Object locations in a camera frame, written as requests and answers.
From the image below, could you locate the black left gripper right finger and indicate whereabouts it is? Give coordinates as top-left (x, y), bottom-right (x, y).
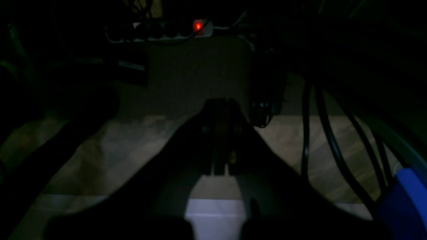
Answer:
top-left (229, 99), bottom-right (393, 240)

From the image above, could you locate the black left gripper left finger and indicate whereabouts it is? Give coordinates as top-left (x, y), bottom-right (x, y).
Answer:
top-left (47, 99), bottom-right (228, 240)

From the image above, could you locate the blue plastic part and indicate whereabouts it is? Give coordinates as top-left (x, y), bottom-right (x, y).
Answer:
top-left (373, 168), bottom-right (427, 240)

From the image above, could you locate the white power strip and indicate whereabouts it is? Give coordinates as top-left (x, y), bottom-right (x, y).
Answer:
top-left (104, 19), bottom-right (215, 44)

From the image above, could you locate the black cable bundle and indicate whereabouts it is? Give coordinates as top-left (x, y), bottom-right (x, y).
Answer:
top-left (300, 80), bottom-right (401, 217)

